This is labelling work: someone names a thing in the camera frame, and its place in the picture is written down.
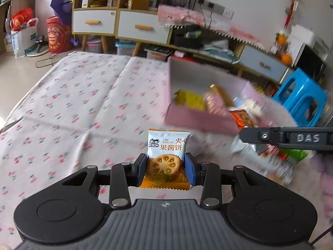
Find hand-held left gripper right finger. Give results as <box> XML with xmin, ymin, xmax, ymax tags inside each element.
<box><xmin>184</xmin><ymin>152</ymin><xmax>274</xmax><ymax>210</ymax></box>

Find brown cardboard box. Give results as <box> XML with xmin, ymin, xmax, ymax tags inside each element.
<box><xmin>127</xmin><ymin>0</ymin><xmax>150</xmax><ymax>10</ymax></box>

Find clear storage box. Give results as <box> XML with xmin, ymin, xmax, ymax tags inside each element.
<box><xmin>87</xmin><ymin>39</ymin><xmax>103</xmax><ymax>54</ymax></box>
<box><xmin>116</xmin><ymin>40</ymin><xmax>137</xmax><ymax>57</ymax></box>

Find blue plastic stool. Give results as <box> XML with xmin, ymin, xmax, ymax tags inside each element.
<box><xmin>272</xmin><ymin>67</ymin><xmax>329</xmax><ymax>129</ymax></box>

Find pink fringed cloth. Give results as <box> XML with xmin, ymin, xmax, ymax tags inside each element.
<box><xmin>157</xmin><ymin>4</ymin><xmax>261</xmax><ymax>45</ymax></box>

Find stack of papers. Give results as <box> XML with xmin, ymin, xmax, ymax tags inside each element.
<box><xmin>203</xmin><ymin>40</ymin><xmax>240</xmax><ymax>65</ymax></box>

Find black bag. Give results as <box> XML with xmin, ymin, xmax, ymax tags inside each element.
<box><xmin>173</xmin><ymin>25</ymin><xmax>206</xmax><ymax>49</ymax></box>

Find white foam box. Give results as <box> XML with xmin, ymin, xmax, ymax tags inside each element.
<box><xmin>287</xmin><ymin>25</ymin><xmax>319</xmax><ymax>67</ymax></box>

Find green snack packet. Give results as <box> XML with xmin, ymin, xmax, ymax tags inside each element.
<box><xmin>280</xmin><ymin>148</ymin><xmax>309</xmax><ymax>166</ymax></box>

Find red snack packet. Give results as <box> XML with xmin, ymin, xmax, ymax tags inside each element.
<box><xmin>260</xmin><ymin>145</ymin><xmax>285</xmax><ymax>160</ymax></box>

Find yellow snack packet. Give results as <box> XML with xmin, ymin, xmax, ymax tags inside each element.
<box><xmin>174</xmin><ymin>89</ymin><xmax>206</xmax><ymax>111</ymax></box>

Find white orange jam biscuit packet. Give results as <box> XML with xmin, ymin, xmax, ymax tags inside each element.
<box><xmin>139</xmin><ymin>128</ymin><xmax>191</xmax><ymax>190</ymax></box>

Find red gift bag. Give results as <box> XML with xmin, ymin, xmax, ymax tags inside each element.
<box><xmin>46</xmin><ymin>16</ymin><xmax>73</xmax><ymax>54</ymax></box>
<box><xmin>11</xmin><ymin>8</ymin><xmax>36</xmax><ymax>32</ymax></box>

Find wall power sockets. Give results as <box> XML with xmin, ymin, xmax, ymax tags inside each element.
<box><xmin>197</xmin><ymin>0</ymin><xmax>234</xmax><ymax>19</ymax></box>

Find black appliance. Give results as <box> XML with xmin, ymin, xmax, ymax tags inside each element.
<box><xmin>294</xmin><ymin>44</ymin><xmax>327</xmax><ymax>84</ymax></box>

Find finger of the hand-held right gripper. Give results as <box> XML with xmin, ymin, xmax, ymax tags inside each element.
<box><xmin>239</xmin><ymin>126</ymin><xmax>287</xmax><ymax>145</ymax></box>

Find white shopping bag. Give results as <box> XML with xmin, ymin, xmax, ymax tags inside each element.
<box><xmin>5</xmin><ymin>17</ymin><xmax>40</xmax><ymax>58</ymax></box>

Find black floor cable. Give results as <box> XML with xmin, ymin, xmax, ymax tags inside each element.
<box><xmin>35</xmin><ymin>53</ymin><xmax>61</xmax><ymax>69</ymax></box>

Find white cabinet drawer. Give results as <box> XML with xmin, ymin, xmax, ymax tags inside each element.
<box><xmin>117</xmin><ymin>10</ymin><xmax>171</xmax><ymax>45</ymax></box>
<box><xmin>73</xmin><ymin>9</ymin><xmax>116</xmax><ymax>35</ymax></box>
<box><xmin>239</xmin><ymin>45</ymin><xmax>290</xmax><ymax>84</ymax></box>

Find person's right forearm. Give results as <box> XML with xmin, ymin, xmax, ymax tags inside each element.
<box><xmin>309</xmin><ymin>153</ymin><xmax>333</xmax><ymax>215</ymax></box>

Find golden snack bar packet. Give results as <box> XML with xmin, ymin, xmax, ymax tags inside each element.
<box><xmin>209</xmin><ymin>84</ymin><xmax>235</xmax><ymax>107</ymax></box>

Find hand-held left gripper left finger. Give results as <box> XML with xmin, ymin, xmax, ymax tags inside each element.
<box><xmin>60</xmin><ymin>152</ymin><xmax>148</xmax><ymax>210</ymax></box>

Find pink cardboard box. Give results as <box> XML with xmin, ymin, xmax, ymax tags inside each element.
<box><xmin>164</xmin><ymin>57</ymin><xmax>297</xmax><ymax>136</ymax></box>

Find long silver cookie packet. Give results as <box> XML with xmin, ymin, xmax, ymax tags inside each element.
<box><xmin>265</xmin><ymin>159</ymin><xmax>296</xmax><ymax>186</ymax></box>

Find red hanging decoration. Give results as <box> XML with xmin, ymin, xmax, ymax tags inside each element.
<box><xmin>285</xmin><ymin>0</ymin><xmax>303</xmax><ymax>30</ymax></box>

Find grey white snack packet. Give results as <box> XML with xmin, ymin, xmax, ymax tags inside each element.
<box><xmin>230</xmin><ymin>135</ymin><xmax>263</xmax><ymax>156</ymax></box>

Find pink printed snack packet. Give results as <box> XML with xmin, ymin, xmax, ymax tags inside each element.
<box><xmin>204</xmin><ymin>93</ymin><xmax>229</xmax><ymax>115</ymax></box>

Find cherry print tablecloth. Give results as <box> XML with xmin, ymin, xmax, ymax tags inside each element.
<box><xmin>0</xmin><ymin>51</ymin><xmax>333</xmax><ymax>241</ymax></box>

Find purple toy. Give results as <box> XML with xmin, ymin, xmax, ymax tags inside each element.
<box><xmin>50</xmin><ymin>0</ymin><xmax>75</xmax><ymax>26</ymax></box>

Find wooden cabinet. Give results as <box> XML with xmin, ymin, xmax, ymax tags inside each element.
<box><xmin>71</xmin><ymin>0</ymin><xmax>290</xmax><ymax>84</ymax></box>

